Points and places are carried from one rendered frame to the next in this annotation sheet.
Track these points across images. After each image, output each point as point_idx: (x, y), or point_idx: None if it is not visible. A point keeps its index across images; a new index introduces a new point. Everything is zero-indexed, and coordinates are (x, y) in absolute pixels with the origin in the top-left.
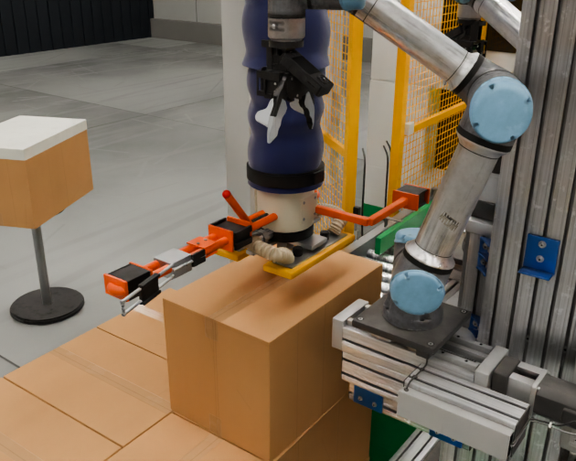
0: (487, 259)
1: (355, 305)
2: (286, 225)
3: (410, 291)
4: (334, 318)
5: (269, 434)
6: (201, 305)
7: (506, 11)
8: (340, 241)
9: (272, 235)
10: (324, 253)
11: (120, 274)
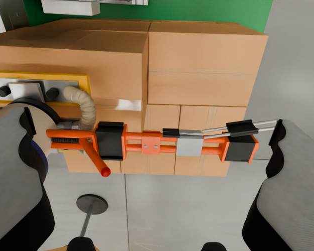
0: None
1: (57, 8)
2: (43, 117)
3: None
4: (92, 13)
5: (147, 37)
6: (131, 124)
7: None
8: None
9: (60, 122)
10: (28, 73)
11: (247, 154)
